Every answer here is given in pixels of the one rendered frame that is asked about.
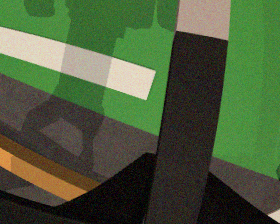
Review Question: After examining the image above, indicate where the orange mallet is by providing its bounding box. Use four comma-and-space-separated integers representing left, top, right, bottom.
0, 135, 101, 201

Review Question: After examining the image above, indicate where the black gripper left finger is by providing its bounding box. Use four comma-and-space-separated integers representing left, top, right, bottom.
0, 153, 155, 224

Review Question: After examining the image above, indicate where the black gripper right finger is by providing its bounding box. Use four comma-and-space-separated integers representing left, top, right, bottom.
196, 171, 278, 224

